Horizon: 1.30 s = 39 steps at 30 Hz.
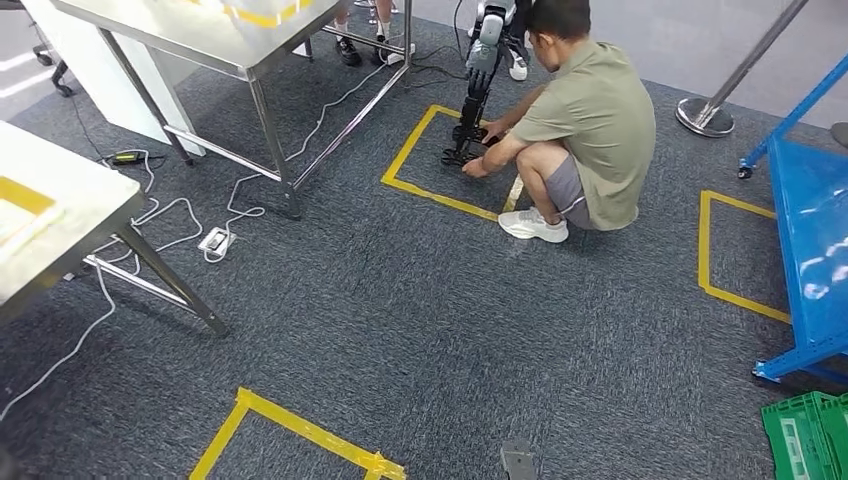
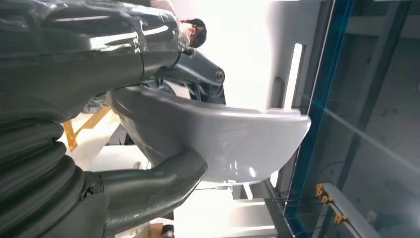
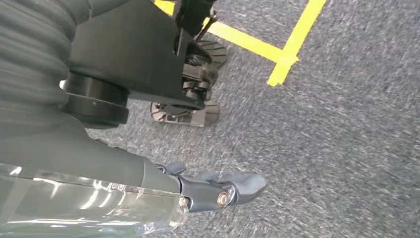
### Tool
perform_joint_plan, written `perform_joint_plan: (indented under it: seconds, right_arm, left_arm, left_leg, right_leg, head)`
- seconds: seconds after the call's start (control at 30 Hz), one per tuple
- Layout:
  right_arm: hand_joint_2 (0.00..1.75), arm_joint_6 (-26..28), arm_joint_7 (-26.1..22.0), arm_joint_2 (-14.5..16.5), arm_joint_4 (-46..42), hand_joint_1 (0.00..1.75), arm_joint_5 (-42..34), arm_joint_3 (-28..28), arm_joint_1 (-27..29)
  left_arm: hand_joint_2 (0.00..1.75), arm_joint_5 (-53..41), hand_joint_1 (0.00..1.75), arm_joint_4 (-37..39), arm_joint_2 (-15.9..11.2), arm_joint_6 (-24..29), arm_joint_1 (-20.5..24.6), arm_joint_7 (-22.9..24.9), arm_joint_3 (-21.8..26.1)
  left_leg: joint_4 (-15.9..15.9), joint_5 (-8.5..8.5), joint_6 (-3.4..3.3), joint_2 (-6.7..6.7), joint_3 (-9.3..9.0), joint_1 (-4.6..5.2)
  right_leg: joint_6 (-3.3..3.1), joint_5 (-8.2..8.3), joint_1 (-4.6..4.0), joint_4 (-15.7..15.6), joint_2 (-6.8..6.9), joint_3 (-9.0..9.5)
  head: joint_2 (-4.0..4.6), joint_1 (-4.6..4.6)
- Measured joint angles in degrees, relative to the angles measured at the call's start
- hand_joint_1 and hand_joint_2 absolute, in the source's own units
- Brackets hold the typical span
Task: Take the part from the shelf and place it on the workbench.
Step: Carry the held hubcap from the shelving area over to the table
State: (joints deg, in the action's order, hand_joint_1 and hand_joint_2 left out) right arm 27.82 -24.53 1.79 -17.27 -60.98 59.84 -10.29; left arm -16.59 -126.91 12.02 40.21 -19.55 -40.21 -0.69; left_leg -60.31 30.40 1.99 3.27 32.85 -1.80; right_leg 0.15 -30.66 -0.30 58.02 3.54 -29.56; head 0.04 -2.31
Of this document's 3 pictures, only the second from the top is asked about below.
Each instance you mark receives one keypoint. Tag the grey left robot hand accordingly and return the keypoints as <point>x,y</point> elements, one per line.
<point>82,59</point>

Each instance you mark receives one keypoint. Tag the person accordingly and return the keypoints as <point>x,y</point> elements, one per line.
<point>197,33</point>

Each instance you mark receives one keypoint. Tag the ceiling light strip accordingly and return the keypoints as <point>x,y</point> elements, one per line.
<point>293,75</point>

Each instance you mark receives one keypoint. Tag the blue metal frame post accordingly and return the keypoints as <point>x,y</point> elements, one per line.
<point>323,92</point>

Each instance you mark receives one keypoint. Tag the grey metal rail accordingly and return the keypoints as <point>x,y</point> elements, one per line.
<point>351,210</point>

